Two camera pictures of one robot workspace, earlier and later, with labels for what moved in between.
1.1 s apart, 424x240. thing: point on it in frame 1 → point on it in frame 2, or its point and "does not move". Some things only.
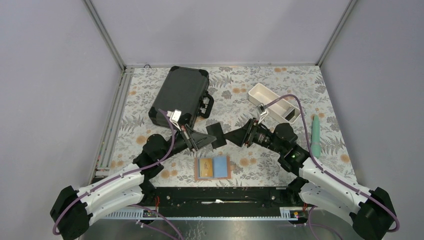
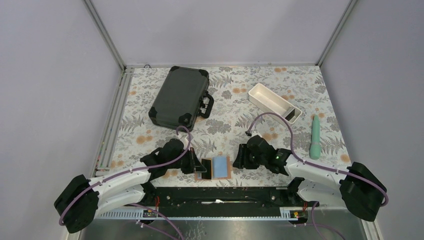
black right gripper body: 249,133 → 247,159
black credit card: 215,130 → 207,164
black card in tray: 290,115 does not move
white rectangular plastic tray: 283,109 does not move
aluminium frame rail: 103,156 does not move
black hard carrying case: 186,89 does not move
